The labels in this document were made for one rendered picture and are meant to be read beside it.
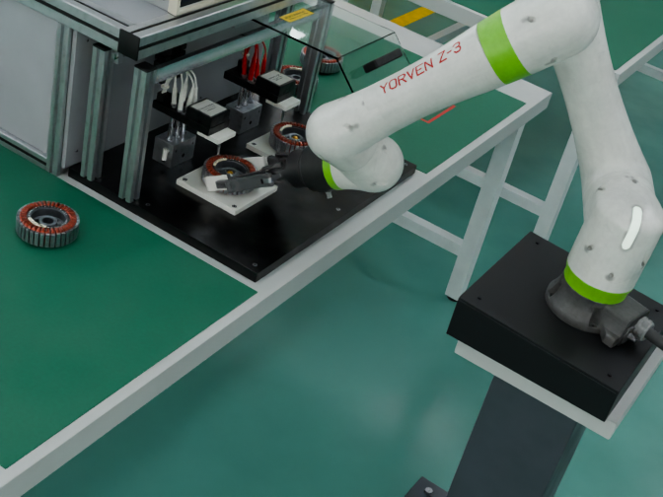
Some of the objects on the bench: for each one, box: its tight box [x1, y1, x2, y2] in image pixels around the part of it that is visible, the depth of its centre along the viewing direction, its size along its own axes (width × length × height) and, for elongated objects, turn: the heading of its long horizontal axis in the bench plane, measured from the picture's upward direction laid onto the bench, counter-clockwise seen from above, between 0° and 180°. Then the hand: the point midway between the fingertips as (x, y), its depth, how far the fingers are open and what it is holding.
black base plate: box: [68, 90, 416, 283], centre depth 229 cm, size 47×64×2 cm
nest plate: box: [177, 166, 278, 216], centre depth 219 cm, size 15×15×1 cm
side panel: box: [0, 0, 73, 177], centre depth 210 cm, size 28×3×32 cm, turn 40°
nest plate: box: [246, 132, 277, 158], centre depth 237 cm, size 15×15×1 cm
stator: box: [201, 155, 258, 195], centre depth 217 cm, size 11×11×4 cm
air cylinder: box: [225, 97, 262, 134], centre depth 241 cm, size 5×8×6 cm
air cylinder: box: [152, 127, 196, 169], centre depth 222 cm, size 5×8×6 cm
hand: (231, 174), depth 217 cm, fingers closed on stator, 11 cm apart
